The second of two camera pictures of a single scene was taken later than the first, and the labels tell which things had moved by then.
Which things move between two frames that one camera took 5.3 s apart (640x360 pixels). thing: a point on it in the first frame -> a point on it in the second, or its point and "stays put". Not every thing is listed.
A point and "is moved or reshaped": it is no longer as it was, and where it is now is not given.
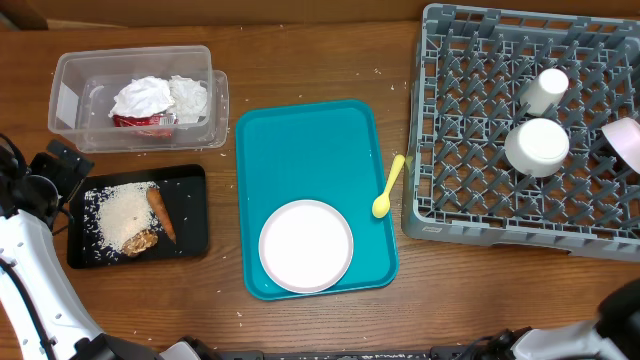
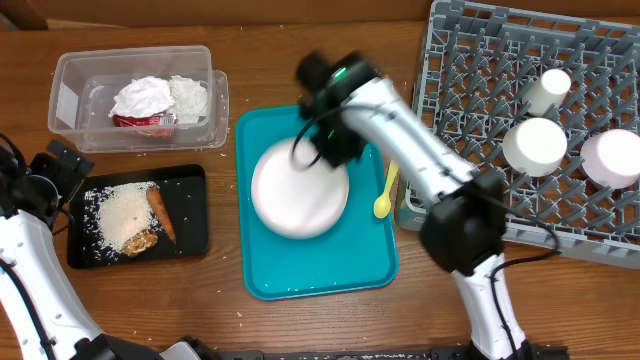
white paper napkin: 189,99 stays put
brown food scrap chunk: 139,243 stays put
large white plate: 305,247 -> 297,192
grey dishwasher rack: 472,63 is moved or reshaped
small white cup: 545,90 stays put
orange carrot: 161,211 stays put
